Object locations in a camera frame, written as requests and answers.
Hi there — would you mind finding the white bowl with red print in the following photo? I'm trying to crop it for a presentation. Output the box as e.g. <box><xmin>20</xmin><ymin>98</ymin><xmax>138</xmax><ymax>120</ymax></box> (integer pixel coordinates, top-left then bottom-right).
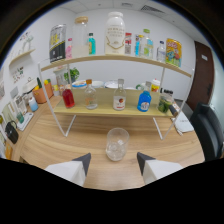
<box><xmin>104</xmin><ymin>80</ymin><xmax>119</xmax><ymax>90</ymax></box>

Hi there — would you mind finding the blue rimmed bowl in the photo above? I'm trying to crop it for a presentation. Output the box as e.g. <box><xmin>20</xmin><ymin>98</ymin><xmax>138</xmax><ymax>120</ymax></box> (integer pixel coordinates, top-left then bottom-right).
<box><xmin>71</xmin><ymin>79</ymin><xmax>88</xmax><ymax>90</ymax></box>

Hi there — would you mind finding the teal green bottle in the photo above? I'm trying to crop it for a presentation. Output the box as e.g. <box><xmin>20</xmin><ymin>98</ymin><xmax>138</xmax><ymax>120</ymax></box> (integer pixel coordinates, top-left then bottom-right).
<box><xmin>87</xmin><ymin>32</ymin><xmax>97</xmax><ymax>56</ymax></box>

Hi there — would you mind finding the cluster of wall photos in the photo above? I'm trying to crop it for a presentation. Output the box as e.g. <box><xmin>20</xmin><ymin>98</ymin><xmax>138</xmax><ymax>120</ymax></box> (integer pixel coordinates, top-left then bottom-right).
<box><xmin>11</xmin><ymin>66</ymin><xmax>26</xmax><ymax>84</ymax></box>

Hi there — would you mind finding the small bottle with red label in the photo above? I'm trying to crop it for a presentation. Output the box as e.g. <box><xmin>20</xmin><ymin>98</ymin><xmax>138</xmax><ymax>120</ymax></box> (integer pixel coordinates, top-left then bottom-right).
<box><xmin>124</xmin><ymin>32</ymin><xmax>133</xmax><ymax>55</ymax></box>

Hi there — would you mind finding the black rectangular block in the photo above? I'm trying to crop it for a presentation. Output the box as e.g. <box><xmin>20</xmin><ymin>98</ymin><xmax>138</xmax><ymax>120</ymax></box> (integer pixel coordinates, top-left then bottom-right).
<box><xmin>168</xmin><ymin>104</ymin><xmax>180</xmax><ymax>118</ymax></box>

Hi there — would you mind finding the yellow red cup white lid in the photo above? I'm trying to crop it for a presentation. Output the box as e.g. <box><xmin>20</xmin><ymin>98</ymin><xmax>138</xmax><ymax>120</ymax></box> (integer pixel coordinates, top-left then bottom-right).
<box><xmin>150</xmin><ymin>78</ymin><xmax>161</xmax><ymax>93</ymax></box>

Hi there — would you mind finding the yellow printed snack can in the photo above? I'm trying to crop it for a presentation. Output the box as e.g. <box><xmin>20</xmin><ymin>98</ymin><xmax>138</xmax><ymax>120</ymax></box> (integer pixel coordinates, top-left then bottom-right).
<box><xmin>165</xmin><ymin>37</ymin><xmax>183</xmax><ymax>68</ymax></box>

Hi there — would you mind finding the white tray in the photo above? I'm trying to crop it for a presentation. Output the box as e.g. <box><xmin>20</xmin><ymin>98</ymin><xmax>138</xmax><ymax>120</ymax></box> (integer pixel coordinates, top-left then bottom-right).
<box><xmin>16</xmin><ymin>112</ymin><xmax>35</xmax><ymax>132</ymax></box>

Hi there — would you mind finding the blue liquid glass bottle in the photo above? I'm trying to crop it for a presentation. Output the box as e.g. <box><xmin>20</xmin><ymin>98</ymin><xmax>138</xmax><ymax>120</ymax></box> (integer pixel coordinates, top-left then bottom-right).
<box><xmin>136</xmin><ymin>81</ymin><xmax>153</xmax><ymax>113</ymax></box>

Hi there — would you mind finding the slim light blue bottle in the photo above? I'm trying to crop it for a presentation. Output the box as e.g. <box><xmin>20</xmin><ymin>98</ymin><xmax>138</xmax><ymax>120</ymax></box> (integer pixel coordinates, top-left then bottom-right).
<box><xmin>134</xmin><ymin>34</ymin><xmax>142</xmax><ymax>57</ymax></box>

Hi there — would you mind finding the ceiling air vent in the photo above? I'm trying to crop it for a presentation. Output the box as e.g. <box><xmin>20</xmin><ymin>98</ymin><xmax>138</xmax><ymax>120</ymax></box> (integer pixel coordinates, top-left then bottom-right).
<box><xmin>139</xmin><ymin>3</ymin><xmax>166</xmax><ymax>14</ymax></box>

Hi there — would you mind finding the white vase with flowers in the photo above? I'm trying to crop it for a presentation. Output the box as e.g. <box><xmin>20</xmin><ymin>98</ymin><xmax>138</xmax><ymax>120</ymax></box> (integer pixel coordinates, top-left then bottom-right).
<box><xmin>20</xmin><ymin>31</ymin><xmax>35</xmax><ymax>51</ymax></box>

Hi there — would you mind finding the wooden two-tier rack white frame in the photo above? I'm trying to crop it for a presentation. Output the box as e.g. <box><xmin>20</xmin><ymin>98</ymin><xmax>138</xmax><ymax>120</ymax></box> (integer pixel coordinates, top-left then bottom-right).
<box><xmin>37</xmin><ymin>53</ymin><xmax>195</xmax><ymax>141</ymax></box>

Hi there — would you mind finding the red liquid glass bottle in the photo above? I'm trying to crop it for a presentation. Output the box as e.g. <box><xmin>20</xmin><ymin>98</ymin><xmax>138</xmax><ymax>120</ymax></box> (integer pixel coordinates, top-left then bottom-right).
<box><xmin>61</xmin><ymin>83</ymin><xmax>76</xmax><ymax>109</ymax></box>

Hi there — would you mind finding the brown door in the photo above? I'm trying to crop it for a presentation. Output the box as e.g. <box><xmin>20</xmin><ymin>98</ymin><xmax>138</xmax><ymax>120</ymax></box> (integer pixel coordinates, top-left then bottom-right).
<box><xmin>185</xmin><ymin>40</ymin><xmax>215</xmax><ymax>113</ymax></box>

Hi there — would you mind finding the glass jar with wooden lid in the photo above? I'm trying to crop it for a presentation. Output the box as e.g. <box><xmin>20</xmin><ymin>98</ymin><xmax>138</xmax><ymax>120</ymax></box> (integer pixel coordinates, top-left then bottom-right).
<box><xmin>71</xmin><ymin>16</ymin><xmax>90</xmax><ymax>58</ymax></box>

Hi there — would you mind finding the orange basket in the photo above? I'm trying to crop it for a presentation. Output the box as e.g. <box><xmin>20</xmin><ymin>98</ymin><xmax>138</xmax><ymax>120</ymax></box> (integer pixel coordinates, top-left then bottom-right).
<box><xmin>32</xmin><ymin>82</ymin><xmax>54</xmax><ymax>104</ymax></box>

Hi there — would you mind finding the clear drinking glass with ice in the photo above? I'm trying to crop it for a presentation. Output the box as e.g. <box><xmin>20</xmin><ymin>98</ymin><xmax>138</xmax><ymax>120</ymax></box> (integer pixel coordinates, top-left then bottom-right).
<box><xmin>105</xmin><ymin>127</ymin><xmax>130</xmax><ymax>162</ymax></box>

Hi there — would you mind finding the black chair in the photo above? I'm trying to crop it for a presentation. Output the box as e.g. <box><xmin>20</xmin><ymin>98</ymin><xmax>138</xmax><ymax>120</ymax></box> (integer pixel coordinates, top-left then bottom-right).
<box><xmin>189</xmin><ymin>102</ymin><xmax>224</xmax><ymax>163</ymax></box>

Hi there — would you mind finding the black handbag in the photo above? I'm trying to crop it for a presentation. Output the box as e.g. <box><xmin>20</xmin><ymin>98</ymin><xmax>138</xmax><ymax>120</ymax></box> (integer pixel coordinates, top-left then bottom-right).
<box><xmin>4</xmin><ymin>120</ymin><xmax>20</xmax><ymax>145</ymax></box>

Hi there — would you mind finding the white countertop appliance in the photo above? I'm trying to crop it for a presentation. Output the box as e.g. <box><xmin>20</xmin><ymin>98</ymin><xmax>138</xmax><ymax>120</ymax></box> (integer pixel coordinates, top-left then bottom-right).
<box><xmin>22</xmin><ymin>77</ymin><xmax>38</xmax><ymax>94</ymax></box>

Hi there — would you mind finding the small pink bottle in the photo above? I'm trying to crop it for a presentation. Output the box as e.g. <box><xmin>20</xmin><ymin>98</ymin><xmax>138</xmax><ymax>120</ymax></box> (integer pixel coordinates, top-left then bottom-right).
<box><xmin>65</xmin><ymin>37</ymin><xmax>74</xmax><ymax>60</ymax></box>

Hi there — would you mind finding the green potted plant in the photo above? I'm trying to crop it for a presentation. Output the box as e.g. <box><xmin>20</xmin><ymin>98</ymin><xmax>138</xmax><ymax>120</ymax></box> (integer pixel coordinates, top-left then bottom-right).
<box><xmin>63</xmin><ymin>67</ymin><xmax>80</xmax><ymax>84</ymax></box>

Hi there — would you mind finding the clear bottle with blue cap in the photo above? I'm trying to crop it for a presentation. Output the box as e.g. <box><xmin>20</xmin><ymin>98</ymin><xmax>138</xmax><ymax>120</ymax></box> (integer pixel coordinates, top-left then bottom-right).
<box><xmin>156</xmin><ymin>40</ymin><xmax>167</xmax><ymax>63</ymax></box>

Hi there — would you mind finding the large white plastic bottle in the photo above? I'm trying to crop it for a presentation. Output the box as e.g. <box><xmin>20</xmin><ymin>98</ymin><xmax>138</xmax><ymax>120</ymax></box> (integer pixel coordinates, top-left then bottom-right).
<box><xmin>104</xmin><ymin>11</ymin><xmax>127</xmax><ymax>56</ymax></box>

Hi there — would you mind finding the clear bottle with green cap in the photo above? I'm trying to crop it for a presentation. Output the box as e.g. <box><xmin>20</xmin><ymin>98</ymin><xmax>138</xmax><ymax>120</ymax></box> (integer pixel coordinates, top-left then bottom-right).
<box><xmin>139</xmin><ymin>28</ymin><xmax>154</xmax><ymax>60</ymax></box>

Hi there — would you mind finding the long wooden wall shelf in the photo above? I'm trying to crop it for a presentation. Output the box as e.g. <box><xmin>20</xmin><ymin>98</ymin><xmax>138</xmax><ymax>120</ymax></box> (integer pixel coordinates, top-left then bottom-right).
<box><xmin>8</xmin><ymin>48</ymin><xmax>37</xmax><ymax>68</ymax></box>

